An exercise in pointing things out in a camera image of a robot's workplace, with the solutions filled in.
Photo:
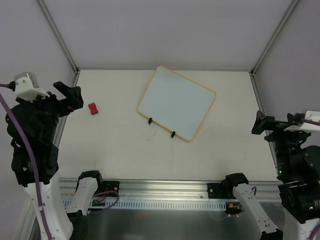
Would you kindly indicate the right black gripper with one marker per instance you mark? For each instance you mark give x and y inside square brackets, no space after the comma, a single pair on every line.
[274,124]

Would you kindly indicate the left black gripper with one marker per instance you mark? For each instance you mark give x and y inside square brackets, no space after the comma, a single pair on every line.
[60,105]

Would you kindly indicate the red whiteboard eraser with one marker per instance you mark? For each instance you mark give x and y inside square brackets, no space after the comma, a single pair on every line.
[93,108]

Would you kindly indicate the yellow framed whiteboard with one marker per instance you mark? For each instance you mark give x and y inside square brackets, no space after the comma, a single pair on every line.
[176,103]

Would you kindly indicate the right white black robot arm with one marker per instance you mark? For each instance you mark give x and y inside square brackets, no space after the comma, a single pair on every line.
[298,170]

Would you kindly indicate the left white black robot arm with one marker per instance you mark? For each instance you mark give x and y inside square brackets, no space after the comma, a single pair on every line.
[32,125]

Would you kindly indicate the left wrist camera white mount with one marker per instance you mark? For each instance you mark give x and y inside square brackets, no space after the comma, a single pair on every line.
[26,87]

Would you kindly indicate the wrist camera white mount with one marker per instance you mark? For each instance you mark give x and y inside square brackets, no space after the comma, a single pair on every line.
[308,122]
[26,87]

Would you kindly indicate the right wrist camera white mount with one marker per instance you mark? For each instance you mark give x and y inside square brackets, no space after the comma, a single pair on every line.
[308,122]

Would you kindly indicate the left aluminium frame post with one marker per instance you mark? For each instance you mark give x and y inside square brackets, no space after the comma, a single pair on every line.
[57,35]

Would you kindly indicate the aluminium frame post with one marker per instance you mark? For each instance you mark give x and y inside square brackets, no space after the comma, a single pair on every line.
[275,35]
[57,35]

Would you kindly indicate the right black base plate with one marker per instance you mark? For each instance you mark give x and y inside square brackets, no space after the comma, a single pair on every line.
[219,191]

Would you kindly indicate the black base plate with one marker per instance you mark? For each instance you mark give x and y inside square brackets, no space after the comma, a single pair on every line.
[219,191]
[110,186]

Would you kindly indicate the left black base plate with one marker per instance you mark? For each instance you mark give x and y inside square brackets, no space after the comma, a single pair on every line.
[110,186]

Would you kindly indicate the aluminium mounting rail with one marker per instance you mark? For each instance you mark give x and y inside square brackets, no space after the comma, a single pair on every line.
[186,190]

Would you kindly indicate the white slotted cable duct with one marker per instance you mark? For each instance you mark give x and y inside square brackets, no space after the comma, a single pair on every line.
[131,204]

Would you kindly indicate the right aluminium frame post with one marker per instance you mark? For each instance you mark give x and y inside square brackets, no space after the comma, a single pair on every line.
[275,35]

